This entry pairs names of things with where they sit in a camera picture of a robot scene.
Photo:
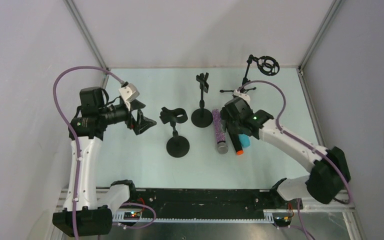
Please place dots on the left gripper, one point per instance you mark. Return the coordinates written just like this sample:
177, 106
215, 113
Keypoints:
134, 116

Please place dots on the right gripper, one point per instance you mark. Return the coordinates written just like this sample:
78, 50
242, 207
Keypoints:
237, 129

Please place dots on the black fork clip stand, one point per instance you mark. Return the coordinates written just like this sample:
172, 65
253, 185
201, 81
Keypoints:
202, 117

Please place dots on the purple glitter microphone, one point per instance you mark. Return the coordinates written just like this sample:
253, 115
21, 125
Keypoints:
221, 145

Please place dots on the black ring clip stand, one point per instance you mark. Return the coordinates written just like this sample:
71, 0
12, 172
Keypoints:
177, 146

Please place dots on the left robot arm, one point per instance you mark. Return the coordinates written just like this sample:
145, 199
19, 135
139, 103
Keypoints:
83, 212

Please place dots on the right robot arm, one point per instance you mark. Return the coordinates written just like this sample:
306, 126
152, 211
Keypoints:
328, 169

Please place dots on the black microphone orange end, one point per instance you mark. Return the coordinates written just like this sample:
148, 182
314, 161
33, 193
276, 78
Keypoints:
236, 143

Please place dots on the blue microphone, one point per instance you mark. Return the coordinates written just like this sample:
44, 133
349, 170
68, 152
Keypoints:
244, 140

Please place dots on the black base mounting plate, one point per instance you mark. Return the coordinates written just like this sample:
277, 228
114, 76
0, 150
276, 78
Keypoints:
211, 204

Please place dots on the left controller board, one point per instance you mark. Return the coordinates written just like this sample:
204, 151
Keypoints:
131, 216

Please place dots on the controller board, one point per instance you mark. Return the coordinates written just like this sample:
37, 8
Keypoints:
131, 216
282, 221

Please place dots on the right controller board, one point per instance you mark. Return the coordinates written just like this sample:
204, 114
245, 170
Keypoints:
282, 221

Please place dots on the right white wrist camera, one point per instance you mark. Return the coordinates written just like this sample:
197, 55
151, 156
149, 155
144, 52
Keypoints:
243, 96

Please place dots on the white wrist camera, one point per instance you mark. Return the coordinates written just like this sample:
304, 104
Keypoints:
243, 96
128, 93

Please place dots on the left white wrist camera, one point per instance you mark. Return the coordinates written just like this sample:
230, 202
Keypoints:
128, 93

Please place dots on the black tripod shock mount stand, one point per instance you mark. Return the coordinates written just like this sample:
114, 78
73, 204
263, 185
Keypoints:
267, 65

